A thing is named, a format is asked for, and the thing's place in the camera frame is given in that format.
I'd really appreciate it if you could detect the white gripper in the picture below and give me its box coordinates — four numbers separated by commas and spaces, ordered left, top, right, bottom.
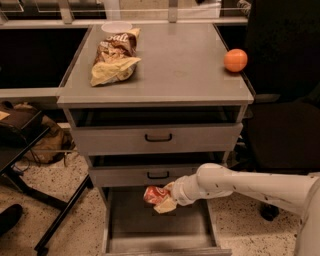
154, 175, 200, 214

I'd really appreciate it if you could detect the red coke can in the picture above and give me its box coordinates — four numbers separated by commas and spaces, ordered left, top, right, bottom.
143, 186, 171, 205

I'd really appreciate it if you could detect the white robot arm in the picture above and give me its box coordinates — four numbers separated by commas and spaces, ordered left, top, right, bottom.
150, 163, 320, 256

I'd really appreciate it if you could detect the grey middle drawer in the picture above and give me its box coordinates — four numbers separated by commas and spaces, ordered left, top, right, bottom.
87, 152, 229, 188

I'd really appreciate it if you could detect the grey drawer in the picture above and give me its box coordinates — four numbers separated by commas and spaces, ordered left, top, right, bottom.
102, 187, 232, 256
69, 108, 242, 156
87, 152, 229, 188

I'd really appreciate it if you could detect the grey bottom drawer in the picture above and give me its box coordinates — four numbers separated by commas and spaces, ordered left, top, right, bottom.
102, 187, 232, 256

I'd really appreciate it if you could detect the grey drawer cabinet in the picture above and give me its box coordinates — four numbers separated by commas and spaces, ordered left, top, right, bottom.
55, 22, 255, 256

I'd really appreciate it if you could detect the grey top drawer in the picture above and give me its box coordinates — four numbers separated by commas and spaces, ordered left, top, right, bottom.
69, 108, 242, 156

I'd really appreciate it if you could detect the brown chip bag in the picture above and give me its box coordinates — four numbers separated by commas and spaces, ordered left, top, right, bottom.
90, 28, 141, 87

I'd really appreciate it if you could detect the orange fruit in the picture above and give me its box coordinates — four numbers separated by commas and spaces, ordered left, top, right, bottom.
224, 49, 248, 72

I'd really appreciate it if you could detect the black shoe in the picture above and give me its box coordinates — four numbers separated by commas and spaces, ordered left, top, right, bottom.
0, 204, 23, 236

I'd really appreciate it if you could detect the black side table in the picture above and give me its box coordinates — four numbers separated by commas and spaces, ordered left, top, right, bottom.
0, 111, 94, 256

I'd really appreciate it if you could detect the black office chair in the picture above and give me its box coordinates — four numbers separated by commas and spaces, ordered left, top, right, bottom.
226, 0, 320, 222

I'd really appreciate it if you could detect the white plastic lid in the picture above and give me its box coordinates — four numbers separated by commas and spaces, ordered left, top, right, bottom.
101, 21, 132, 33

